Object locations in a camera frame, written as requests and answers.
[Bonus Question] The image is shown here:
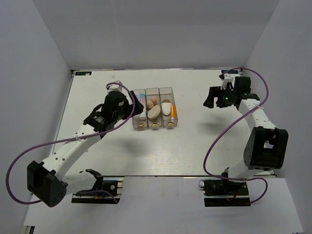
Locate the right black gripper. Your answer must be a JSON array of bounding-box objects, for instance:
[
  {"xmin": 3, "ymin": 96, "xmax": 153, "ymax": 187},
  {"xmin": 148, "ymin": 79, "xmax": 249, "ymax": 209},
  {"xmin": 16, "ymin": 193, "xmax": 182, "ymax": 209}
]
[{"xmin": 203, "ymin": 85, "xmax": 237, "ymax": 108}]

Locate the white tube pink blue print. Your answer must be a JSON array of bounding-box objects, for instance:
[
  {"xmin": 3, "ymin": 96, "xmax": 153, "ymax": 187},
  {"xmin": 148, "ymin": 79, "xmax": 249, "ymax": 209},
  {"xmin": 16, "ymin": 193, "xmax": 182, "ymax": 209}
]
[{"xmin": 138, "ymin": 93, "xmax": 146, "ymax": 120}]

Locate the beige makeup sponge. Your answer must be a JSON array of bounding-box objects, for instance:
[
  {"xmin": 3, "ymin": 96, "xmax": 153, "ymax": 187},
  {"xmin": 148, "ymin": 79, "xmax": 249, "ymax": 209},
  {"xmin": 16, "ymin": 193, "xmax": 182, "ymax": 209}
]
[
  {"xmin": 146, "ymin": 100, "xmax": 154, "ymax": 109},
  {"xmin": 151, "ymin": 97, "xmax": 157, "ymax": 105}
]

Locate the round cream powder puff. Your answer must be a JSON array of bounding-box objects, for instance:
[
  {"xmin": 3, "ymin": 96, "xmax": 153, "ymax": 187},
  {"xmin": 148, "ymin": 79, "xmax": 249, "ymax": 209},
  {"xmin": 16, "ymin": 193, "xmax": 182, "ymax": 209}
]
[{"xmin": 147, "ymin": 105, "xmax": 161, "ymax": 119}]

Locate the orange tube white cap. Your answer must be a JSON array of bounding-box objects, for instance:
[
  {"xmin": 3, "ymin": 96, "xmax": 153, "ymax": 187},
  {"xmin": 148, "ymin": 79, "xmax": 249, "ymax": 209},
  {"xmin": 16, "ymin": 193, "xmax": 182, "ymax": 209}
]
[{"xmin": 170, "ymin": 103, "xmax": 176, "ymax": 120}]

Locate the white oval compact case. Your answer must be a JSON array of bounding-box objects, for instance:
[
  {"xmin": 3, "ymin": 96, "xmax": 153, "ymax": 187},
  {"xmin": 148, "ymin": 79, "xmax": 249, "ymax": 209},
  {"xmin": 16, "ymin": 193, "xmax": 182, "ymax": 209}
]
[{"xmin": 161, "ymin": 99, "xmax": 172, "ymax": 116}]

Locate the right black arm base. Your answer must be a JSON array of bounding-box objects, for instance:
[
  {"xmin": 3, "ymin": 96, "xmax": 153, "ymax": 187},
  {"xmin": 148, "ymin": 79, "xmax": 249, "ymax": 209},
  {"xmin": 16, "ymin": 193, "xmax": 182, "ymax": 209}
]
[{"xmin": 198, "ymin": 179, "xmax": 251, "ymax": 207}]

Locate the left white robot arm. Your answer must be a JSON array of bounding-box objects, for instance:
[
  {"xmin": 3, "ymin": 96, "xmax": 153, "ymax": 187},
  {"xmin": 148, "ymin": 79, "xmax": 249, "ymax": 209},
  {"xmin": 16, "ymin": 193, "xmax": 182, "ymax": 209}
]
[{"xmin": 27, "ymin": 91, "xmax": 143, "ymax": 207}]

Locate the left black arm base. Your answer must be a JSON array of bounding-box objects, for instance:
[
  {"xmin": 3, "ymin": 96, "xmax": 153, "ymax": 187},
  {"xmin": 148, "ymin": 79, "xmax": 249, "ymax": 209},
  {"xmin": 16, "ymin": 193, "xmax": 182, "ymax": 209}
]
[{"xmin": 71, "ymin": 177, "xmax": 124, "ymax": 205}]

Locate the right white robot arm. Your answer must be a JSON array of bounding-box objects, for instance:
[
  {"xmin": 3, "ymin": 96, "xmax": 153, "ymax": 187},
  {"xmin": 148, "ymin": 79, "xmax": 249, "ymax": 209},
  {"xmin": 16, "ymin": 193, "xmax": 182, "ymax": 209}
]
[{"xmin": 204, "ymin": 75, "xmax": 289, "ymax": 195}]

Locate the left clear organizer bin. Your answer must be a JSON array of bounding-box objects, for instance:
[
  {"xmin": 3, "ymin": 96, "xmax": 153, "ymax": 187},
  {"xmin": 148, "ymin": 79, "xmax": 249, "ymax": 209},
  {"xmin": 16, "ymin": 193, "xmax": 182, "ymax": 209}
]
[{"xmin": 132, "ymin": 89, "xmax": 148, "ymax": 128}]

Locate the clear organizer bin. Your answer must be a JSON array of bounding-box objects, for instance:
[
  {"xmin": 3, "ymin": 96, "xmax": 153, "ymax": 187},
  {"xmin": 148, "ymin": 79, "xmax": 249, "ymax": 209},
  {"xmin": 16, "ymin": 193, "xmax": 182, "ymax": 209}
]
[
  {"xmin": 146, "ymin": 88, "xmax": 162, "ymax": 128},
  {"xmin": 159, "ymin": 87, "xmax": 178, "ymax": 128},
  {"xmin": 132, "ymin": 89, "xmax": 148, "ymax": 128}
]

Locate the middle clear organizer bin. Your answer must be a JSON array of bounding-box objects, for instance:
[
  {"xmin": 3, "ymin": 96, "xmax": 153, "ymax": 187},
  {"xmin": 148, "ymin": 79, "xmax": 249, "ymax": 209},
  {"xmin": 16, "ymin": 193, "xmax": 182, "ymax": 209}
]
[{"xmin": 146, "ymin": 88, "xmax": 162, "ymax": 128}]

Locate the right clear organizer bin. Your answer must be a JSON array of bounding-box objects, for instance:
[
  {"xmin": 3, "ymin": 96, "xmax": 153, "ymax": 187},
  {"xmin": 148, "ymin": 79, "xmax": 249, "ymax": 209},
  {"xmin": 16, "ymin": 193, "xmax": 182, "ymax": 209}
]
[{"xmin": 159, "ymin": 87, "xmax": 178, "ymax": 128}]

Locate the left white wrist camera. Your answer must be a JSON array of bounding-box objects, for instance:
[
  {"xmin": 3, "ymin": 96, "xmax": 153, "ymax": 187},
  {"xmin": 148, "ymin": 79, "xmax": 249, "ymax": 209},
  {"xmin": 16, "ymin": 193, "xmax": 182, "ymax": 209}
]
[{"xmin": 106, "ymin": 80, "xmax": 122, "ymax": 93}]

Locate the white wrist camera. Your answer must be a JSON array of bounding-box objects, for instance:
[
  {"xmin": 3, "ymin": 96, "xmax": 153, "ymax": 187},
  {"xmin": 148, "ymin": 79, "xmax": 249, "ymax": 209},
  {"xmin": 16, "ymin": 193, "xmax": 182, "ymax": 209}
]
[
  {"xmin": 106, "ymin": 80, "xmax": 122, "ymax": 93},
  {"xmin": 219, "ymin": 73, "xmax": 234, "ymax": 90}
]

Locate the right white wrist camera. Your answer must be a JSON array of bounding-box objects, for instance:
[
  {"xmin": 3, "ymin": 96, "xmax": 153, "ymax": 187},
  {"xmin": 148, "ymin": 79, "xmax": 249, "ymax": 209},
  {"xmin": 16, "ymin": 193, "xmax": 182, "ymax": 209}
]
[{"xmin": 219, "ymin": 73, "xmax": 234, "ymax": 90}]

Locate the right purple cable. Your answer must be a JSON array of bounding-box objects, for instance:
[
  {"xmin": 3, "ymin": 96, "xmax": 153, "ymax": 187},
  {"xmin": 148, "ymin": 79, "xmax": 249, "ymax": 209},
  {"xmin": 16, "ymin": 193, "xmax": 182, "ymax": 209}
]
[{"xmin": 198, "ymin": 67, "xmax": 270, "ymax": 204}]

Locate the purple cable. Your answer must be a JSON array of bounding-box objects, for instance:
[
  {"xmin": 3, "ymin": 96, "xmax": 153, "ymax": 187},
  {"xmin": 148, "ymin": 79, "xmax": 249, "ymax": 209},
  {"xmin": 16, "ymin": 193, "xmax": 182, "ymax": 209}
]
[
  {"xmin": 5, "ymin": 82, "xmax": 136, "ymax": 204},
  {"xmin": 198, "ymin": 67, "xmax": 270, "ymax": 204}
]

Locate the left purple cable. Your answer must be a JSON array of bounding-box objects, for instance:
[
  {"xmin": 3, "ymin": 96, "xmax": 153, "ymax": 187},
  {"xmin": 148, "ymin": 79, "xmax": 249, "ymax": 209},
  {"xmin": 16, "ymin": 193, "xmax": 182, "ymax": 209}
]
[{"xmin": 5, "ymin": 82, "xmax": 136, "ymax": 204}]

